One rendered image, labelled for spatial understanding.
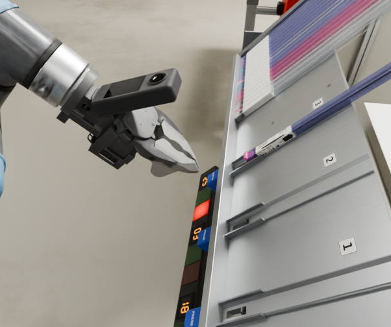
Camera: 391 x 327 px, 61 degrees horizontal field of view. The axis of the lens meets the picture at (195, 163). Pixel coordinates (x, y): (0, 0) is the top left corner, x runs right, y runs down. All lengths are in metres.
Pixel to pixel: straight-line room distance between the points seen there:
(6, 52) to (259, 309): 0.39
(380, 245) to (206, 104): 1.67
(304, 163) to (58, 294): 1.02
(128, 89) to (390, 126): 0.62
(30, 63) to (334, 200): 0.37
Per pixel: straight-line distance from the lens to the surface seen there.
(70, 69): 0.45
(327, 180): 0.38
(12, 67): 0.46
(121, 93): 0.44
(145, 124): 0.47
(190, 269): 0.49
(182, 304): 0.47
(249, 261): 0.39
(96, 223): 1.39
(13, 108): 2.14
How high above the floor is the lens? 1.09
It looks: 45 degrees down
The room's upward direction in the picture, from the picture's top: straight up
